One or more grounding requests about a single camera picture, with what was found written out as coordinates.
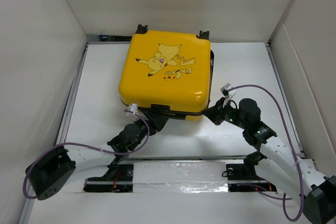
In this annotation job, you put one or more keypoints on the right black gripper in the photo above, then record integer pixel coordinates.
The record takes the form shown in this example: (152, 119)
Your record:
(215, 113)

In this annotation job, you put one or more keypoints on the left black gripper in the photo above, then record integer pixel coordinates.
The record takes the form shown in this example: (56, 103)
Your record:
(155, 122)

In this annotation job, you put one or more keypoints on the yellow Pikachu suitcase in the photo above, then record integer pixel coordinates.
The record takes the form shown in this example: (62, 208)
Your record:
(168, 73)

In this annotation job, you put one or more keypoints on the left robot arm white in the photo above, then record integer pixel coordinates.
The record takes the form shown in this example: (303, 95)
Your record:
(47, 175)

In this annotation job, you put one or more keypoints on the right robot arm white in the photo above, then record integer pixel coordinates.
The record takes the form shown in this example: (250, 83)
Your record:
(275, 162)

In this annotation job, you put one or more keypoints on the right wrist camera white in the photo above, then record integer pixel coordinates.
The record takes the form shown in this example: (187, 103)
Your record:
(227, 93)

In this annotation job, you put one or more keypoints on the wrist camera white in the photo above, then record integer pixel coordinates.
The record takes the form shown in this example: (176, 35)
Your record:
(132, 109)
(227, 93)

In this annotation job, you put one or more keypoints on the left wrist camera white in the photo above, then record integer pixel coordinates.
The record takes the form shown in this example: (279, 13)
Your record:
(132, 109)

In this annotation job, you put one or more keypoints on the aluminium front rail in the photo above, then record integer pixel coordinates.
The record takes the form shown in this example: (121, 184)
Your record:
(155, 172)

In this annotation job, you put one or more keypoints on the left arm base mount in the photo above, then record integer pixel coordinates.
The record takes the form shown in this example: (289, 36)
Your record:
(118, 179)

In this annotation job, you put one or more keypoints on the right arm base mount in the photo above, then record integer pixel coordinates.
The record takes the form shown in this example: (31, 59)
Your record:
(241, 180)

